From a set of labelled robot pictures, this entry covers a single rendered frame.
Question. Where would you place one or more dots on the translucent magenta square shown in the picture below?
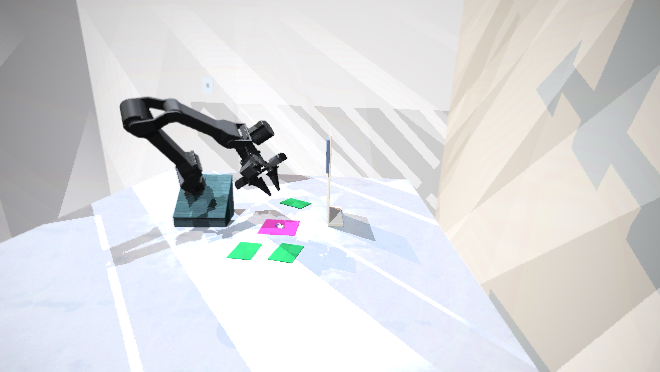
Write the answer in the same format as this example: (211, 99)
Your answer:
(290, 227)

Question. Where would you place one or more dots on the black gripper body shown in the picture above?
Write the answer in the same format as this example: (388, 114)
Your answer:
(273, 162)

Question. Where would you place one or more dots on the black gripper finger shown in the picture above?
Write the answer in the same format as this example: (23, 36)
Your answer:
(261, 185)
(273, 175)

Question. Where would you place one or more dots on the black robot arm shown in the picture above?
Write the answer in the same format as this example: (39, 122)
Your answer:
(138, 121)

